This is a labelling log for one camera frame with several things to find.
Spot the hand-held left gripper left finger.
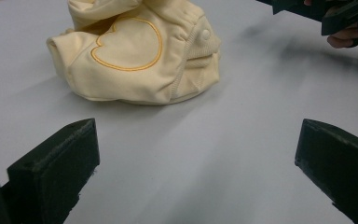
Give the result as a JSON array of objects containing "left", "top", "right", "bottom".
[{"left": 0, "top": 118, "right": 101, "bottom": 224}]

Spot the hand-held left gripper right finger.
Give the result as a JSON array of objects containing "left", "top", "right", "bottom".
[{"left": 294, "top": 118, "right": 358, "bottom": 224}]

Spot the cream baby garment with hearts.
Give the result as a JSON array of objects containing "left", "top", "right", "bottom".
[{"left": 46, "top": 0, "right": 222, "bottom": 106}]

